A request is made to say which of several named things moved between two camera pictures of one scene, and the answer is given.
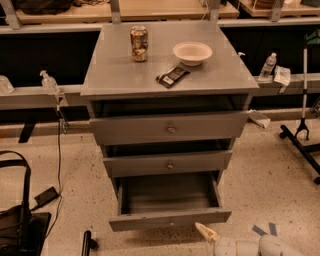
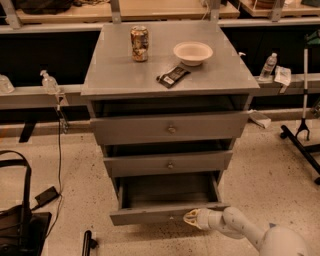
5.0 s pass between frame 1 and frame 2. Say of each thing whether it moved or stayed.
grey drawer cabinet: stayed
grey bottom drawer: stayed
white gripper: moved
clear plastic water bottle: stayed
